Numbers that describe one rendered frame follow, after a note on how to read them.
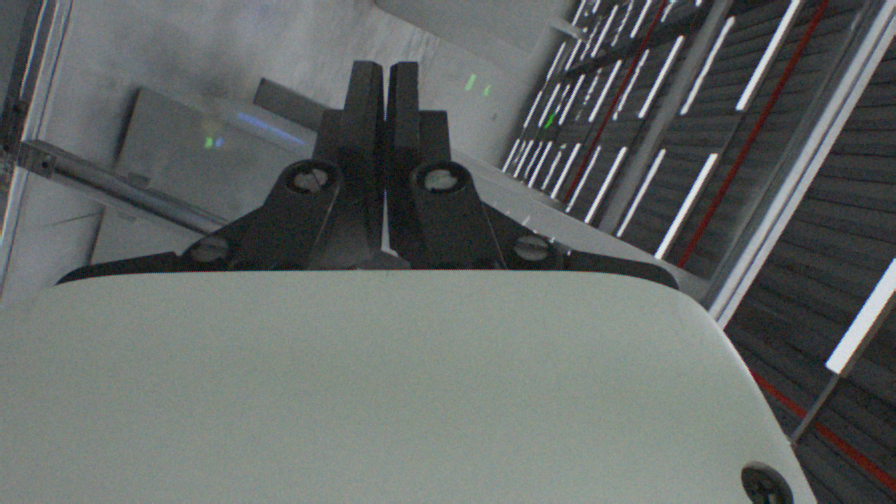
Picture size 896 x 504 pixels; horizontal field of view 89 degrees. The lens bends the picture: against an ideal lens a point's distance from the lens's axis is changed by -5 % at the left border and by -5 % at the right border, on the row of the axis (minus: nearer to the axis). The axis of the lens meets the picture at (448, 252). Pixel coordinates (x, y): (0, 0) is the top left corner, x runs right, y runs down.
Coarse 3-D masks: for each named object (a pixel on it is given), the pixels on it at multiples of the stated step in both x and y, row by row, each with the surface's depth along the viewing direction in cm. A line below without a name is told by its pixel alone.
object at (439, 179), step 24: (432, 168) 9; (456, 168) 9; (432, 192) 9; (456, 192) 9; (432, 216) 8; (456, 216) 8; (480, 216) 8; (432, 240) 8; (456, 240) 8; (480, 240) 8; (432, 264) 7; (456, 264) 7; (480, 264) 7; (504, 264) 7
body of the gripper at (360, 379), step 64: (0, 320) 5; (64, 320) 5; (128, 320) 6; (192, 320) 5; (256, 320) 6; (320, 320) 6; (384, 320) 6; (448, 320) 6; (512, 320) 6; (576, 320) 6; (640, 320) 6; (704, 320) 6; (0, 384) 5; (64, 384) 5; (128, 384) 5; (192, 384) 5; (256, 384) 5; (320, 384) 5; (384, 384) 5; (448, 384) 5; (512, 384) 5; (576, 384) 5; (640, 384) 5; (704, 384) 5; (0, 448) 4; (64, 448) 4; (128, 448) 4; (192, 448) 4; (256, 448) 4; (320, 448) 4; (384, 448) 4; (448, 448) 4; (512, 448) 4; (576, 448) 5; (640, 448) 5; (704, 448) 5; (768, 448) 5
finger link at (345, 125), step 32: (352, 96) 10; (320, 128) 11; (352, 128) 9; (384, 128) 13; (352, 160) 9; (352, 192) 9; (384, 192) 12; (352, 224) 9; (192, 256) 8; (224, 256) 8; (352, 256) 10
